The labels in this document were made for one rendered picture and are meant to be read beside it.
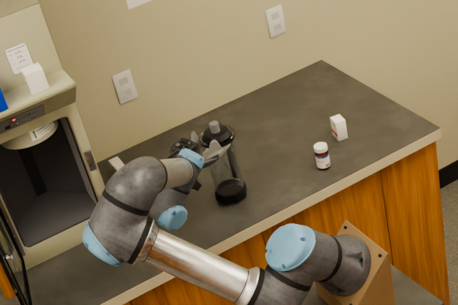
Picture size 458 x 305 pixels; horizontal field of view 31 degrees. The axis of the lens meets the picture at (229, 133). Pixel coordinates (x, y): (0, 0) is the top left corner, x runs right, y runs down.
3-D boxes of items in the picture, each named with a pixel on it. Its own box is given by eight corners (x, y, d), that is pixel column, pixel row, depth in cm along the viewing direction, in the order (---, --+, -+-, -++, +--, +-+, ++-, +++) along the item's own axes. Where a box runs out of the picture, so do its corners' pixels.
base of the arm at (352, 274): (381, 261, 195) (354, 251, 189) (345, 308, 199) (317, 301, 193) (348, 224, 207) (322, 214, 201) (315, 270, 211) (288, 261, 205)
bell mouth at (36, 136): (-7, 133, 246) (-13, 117, 243) (48, 109, 251) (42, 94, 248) (8, 156, 232) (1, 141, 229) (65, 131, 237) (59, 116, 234)
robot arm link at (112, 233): (317, 292, 189) (102, 193, 181) (287, 348, 190) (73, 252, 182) (307, 275, 201) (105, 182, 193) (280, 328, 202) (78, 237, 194)
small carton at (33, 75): (27, 88, 222) (20, 69, 219) (45, 81, 223) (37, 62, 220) (31, 94, 218) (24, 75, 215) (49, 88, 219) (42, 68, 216)
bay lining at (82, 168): (4, 210, 264) (-37, 119, 246) (78, 176, 272) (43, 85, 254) (24, 248, 245) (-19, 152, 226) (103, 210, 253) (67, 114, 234)
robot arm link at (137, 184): (118, 144, 182) (180, 143, 230) (97, 188, 183) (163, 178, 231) (162, 169, 180) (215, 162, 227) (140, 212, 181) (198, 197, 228)
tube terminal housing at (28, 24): (3, 231, 268) (-94, 21, 227) (93, 189, 278) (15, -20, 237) (23, 271, 248) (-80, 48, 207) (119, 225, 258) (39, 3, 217)
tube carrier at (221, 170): (231, 177, 263) (217, 121, 252) (254, 188, 256) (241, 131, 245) (206, 195, 258) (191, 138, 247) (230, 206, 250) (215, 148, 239)
